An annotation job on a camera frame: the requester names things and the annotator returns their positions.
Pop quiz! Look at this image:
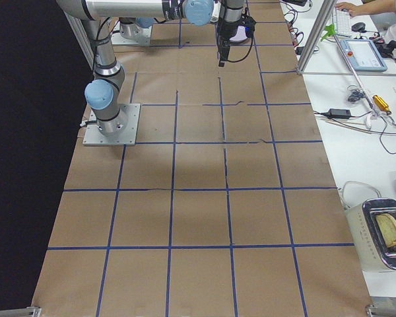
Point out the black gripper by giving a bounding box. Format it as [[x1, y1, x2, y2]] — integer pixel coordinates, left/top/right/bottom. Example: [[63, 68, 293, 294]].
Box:
[[216, 20, 239, 67]]

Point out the person forearm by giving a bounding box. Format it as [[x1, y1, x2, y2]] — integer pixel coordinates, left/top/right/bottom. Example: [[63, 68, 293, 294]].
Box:
[[353, 0, 396, 16]]

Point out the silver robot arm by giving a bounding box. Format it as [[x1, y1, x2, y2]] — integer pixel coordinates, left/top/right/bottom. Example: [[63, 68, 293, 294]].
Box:
[[58, 1, 216, 135]]

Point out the purple plate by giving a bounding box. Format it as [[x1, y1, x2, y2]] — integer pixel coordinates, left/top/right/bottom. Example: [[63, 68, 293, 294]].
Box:
[[230, 26, 248, 44]]

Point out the person hand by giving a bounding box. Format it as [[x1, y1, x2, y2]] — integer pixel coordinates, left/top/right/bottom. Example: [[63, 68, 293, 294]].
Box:
[[335, 2, 358, 17]]

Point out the green plastic clamp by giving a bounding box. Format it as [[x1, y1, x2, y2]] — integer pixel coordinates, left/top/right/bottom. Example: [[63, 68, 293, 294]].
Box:
[[320, 24, 336, 42]]

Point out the white keyboard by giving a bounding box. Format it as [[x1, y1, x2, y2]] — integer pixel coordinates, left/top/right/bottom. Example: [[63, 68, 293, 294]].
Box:
[[331, 8, 352, 38]]

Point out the black power adapter far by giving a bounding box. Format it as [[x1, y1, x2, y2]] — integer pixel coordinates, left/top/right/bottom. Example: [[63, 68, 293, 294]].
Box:
[[327, 108, 352, 120]]

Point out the black computer mouse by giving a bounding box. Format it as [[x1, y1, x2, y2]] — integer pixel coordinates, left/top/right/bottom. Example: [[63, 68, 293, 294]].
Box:
[[351, 22, 366, 33]]

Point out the blue teach pendant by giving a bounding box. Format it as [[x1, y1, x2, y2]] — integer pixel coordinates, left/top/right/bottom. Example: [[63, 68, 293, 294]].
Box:
[[339, 39, 387, 72]]

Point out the brown paper table cover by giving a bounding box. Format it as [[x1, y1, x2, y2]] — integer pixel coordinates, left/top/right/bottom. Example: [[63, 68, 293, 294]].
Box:
[[32, 1, 370, 316]]

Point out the long metal rod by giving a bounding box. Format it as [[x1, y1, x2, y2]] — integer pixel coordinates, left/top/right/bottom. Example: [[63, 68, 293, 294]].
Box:
[[331, 32, 379, 116]]

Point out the yellow tool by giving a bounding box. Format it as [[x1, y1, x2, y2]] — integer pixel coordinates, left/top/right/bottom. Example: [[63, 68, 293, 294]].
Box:
[[372, 95, 391, 115]]

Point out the white toaster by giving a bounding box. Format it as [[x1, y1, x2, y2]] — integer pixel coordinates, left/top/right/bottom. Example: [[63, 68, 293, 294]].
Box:
[[345, 198, 396, 273]]

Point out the bread slice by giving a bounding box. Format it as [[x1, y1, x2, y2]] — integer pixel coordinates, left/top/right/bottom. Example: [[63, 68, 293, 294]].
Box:
[[376, 213, 396, 248]]

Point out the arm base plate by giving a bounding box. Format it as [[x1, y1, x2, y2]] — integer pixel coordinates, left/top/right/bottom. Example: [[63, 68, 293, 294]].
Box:
[[82, 104, 141, 146], [112, 21, 152, 47]]

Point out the aluminium frame post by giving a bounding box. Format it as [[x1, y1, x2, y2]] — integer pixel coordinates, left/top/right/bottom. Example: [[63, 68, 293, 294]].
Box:
[[296, 0, 336, 75]]

